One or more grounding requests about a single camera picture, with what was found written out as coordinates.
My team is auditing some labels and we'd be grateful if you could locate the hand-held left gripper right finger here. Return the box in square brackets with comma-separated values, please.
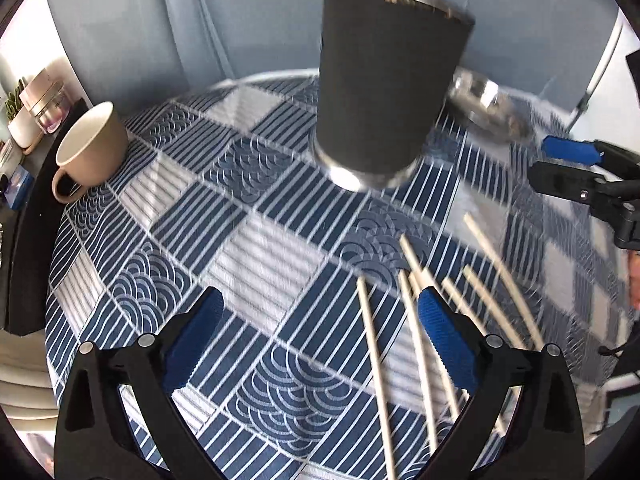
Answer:
[415, 286, 587, 480]

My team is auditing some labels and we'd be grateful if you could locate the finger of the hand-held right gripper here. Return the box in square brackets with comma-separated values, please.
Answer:
[527, 160, 623, 211]
[541, 135, 640, 182]

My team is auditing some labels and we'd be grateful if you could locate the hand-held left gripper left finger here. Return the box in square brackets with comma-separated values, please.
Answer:
[54, 286, 226, 480]

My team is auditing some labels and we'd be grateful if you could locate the pile of bamboo chopsticks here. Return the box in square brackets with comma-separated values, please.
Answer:
[356, 212, 546, 480]

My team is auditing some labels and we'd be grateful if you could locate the black chopstick holder cup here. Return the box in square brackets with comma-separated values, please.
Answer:
[310, 0, 476, 192]

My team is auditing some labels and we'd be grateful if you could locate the shiny metal bowl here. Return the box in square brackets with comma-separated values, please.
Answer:
[446, 66, 535, 142]

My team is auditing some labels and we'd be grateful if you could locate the blue patterned tablecloth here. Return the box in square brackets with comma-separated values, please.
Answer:
[44, 72, 636, 480]

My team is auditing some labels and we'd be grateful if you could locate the white ribbed object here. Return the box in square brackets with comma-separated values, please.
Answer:
[0, 330, 61, 423]

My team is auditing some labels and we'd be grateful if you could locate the beige ceramic mug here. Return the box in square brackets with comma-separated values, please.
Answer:
[51, 101, 132, 204]

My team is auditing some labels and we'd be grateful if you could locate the blue box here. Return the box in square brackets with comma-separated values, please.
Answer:
[0, 165, 36, 211]

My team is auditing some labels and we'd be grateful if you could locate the pink glass jar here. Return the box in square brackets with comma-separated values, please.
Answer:
[27, 67, 68, 133]

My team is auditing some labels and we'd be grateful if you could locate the white plant pot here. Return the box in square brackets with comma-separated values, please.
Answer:
[6, 77, 43, 150]

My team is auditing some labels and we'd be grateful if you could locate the grey-blue curtain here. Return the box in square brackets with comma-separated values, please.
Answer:
[42, 0, 618, 106]

